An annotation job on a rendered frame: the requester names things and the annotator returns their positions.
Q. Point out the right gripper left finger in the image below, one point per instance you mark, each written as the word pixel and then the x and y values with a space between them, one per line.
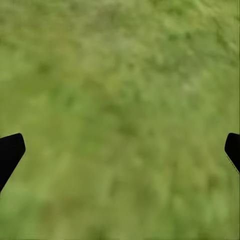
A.
pixel 12 148

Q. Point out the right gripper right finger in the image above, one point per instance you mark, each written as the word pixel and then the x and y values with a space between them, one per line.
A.
pixel 232 149

